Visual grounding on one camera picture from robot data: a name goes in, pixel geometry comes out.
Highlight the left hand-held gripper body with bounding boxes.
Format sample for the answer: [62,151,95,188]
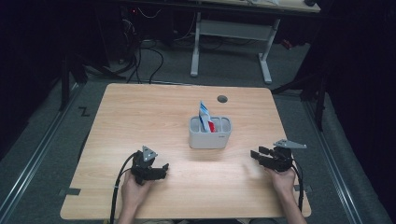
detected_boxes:
[130,145,160,187]

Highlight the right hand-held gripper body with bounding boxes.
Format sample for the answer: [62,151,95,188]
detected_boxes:
[263,138,308,174]

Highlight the grey organizer box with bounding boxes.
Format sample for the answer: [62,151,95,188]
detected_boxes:
[188,115,233,150]

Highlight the white blue toothpaste tube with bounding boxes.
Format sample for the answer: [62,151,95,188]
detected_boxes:
[198,100,218,133]

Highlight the person's right hand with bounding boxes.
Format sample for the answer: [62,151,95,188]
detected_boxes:
[264,167,297,198]

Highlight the person's left hand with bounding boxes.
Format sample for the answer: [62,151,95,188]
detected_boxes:
[120,170,154,209]

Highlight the black metal stand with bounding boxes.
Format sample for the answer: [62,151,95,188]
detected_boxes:
[270,73,329,133]
[58,50,89,112]

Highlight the white-framed wooden desk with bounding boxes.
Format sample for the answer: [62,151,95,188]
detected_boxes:
[186,0,322,86]

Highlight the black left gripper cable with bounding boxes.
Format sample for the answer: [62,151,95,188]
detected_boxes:
[108,151,138,224]

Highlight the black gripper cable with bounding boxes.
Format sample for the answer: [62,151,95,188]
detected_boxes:
[290,158,305,213]
[108,151,138,224]

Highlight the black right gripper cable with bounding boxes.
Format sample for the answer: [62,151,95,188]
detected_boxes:
[290,158,305,213]

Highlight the metal floor rail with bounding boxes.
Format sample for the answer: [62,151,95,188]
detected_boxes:
[303,99,363,224]
[0,83,82,217]

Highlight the black floor cables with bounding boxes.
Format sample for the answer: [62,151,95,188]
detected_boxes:
[119,7,165,85]

